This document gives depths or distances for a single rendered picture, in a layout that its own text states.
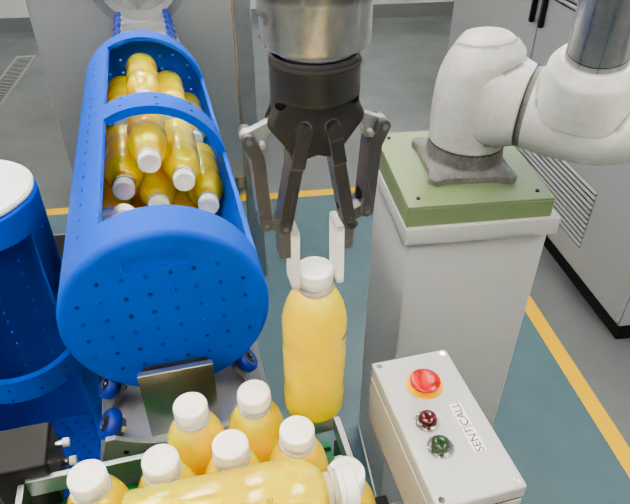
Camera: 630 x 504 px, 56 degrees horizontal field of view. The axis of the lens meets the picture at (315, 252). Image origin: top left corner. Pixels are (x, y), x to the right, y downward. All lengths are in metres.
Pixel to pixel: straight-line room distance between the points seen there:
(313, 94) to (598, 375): 2.08
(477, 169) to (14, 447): 0.92
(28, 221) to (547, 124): 1.01
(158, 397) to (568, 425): 1.63
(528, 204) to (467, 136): 0.18
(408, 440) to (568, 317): 1.99
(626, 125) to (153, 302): 0.81
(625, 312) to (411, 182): 1.44
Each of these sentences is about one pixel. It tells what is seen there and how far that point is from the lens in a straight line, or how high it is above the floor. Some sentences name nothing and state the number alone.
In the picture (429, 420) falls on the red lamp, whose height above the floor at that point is 1.11.
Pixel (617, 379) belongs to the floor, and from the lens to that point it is 2.46.
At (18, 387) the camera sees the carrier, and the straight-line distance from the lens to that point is 1.54.
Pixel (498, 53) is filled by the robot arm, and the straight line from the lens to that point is 1.16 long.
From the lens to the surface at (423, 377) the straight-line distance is 0.74.
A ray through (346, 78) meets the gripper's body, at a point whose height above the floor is 1.49.
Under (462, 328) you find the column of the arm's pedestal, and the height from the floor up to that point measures 0.71.
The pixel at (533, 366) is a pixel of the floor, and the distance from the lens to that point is 2.39.
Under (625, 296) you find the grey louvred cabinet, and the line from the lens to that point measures 2.46.
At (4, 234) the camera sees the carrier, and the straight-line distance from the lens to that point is 1.31.
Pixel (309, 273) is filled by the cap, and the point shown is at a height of 1.28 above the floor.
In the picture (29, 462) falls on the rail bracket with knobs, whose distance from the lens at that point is 0.86.
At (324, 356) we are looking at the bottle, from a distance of 0.65.
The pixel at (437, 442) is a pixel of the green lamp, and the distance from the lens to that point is 0.68.
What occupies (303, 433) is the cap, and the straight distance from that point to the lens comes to 0.68.
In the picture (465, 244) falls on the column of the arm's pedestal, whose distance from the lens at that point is 1.25.
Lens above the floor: 1.65
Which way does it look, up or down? 37 degrees down
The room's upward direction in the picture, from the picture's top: straight up
